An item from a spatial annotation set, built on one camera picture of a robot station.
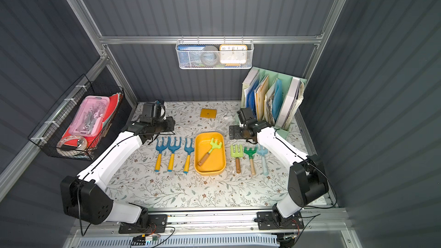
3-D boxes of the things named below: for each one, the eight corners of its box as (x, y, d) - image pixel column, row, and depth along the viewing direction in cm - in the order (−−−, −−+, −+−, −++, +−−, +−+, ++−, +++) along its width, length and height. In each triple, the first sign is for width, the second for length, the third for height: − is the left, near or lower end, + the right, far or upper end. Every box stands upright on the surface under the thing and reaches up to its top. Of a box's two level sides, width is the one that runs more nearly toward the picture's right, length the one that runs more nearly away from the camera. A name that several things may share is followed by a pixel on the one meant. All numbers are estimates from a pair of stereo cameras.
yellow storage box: (192, 177, 89) (190, 172, 84) (196, 137, 105) (195, 131, 100) (225, 177, 89) (225, 172, 84) (225, 137, 105) (225, 131, 100)
